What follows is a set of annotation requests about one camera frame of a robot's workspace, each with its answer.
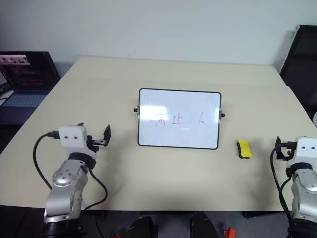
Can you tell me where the dark rounded shape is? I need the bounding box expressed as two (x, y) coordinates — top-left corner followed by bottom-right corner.
(188, 211), (220, 238)
(126, 216), (155, 238)

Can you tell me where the black office chair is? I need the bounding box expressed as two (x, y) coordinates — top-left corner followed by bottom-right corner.
(279, 24), (317, 126)

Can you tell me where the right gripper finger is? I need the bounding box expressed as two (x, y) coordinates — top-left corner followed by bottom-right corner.
(274, 135), (283, 161)

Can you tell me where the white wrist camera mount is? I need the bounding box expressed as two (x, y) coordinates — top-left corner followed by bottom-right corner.
(58, 125), (99, 160)
(286, 136), (317, 170)

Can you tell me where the open dark laptop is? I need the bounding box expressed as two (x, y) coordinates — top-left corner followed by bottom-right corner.
(0, 51), (62, 125)

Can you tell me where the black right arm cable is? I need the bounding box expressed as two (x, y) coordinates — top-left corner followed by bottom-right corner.
(270, 145), (294, 220)

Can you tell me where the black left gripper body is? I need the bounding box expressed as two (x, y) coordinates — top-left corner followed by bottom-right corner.
(86, 135), (106, 152)

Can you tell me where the small black-framed whiteboard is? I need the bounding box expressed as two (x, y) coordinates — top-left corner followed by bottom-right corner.
(131, 87), (226, 150)

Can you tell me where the yellow and black eraser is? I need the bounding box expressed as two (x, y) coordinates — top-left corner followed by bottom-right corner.
(235, 139), (254, 160)

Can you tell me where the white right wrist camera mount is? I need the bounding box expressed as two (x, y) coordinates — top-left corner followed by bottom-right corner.
(286, 136), (317, 170)

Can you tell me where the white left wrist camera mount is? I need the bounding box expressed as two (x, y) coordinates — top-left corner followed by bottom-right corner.
(58, 125), (99, 160)

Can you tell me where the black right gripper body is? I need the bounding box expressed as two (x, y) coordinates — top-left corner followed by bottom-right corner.
(280, 140), (298, 161)

